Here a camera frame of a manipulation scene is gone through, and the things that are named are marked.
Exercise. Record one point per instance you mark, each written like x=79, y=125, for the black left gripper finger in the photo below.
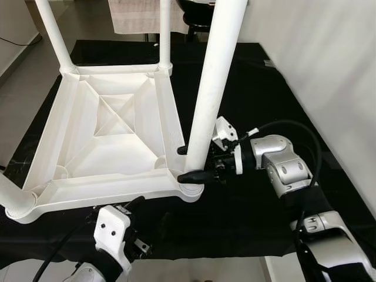
x=135, y=204

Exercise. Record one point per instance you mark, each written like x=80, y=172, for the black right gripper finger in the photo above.
x=197, y=176
x=183, y=150

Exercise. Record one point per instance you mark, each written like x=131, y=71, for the black tablecloth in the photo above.
x=264, y=194

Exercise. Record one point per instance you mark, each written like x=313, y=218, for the grey tape patch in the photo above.
x=268, y=63

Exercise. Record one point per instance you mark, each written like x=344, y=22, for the beige hanging towel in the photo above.
x=135, y=16

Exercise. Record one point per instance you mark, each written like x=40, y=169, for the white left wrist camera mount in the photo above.
x=111, y=232

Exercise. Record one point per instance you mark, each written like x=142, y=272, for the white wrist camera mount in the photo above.
x=111, y=232
x=224, y=130

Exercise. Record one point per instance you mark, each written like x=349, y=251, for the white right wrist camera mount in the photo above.
x=224, y=130

